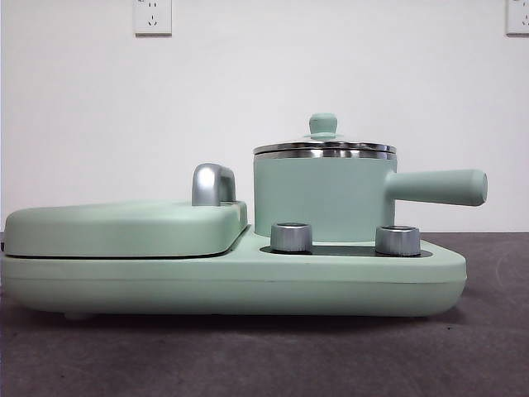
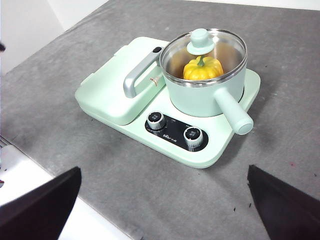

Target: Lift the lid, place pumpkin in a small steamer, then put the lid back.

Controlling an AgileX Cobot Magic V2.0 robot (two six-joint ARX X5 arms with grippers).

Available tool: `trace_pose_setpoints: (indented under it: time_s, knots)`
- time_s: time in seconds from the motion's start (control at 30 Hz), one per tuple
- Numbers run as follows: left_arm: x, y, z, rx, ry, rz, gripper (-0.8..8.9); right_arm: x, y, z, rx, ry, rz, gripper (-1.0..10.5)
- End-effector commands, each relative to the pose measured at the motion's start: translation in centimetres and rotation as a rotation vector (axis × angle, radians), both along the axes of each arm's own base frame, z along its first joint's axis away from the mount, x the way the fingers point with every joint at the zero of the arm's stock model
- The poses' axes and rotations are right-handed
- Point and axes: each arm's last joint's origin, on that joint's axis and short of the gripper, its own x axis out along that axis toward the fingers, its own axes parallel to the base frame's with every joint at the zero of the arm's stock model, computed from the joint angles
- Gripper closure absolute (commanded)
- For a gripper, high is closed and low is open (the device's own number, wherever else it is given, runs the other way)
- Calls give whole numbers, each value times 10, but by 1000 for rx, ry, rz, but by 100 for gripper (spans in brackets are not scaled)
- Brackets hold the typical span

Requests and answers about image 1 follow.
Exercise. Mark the mint green breakfast machine base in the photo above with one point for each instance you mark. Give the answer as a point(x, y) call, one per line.
point(165, 285)

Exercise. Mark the mint green griddle cover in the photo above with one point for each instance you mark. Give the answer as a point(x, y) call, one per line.
point(124, 227)

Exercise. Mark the glass lid with green knob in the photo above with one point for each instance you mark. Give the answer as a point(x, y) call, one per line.
point(323, 124)

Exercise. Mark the silver control knob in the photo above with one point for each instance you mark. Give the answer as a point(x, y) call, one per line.
point(291, 237)
point(397, 240)

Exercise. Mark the white wall socket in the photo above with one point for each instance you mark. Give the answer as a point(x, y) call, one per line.
point(153, 18)
point(518, 16)

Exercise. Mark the black control panel strip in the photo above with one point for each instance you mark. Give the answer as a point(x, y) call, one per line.
point(343, 250)

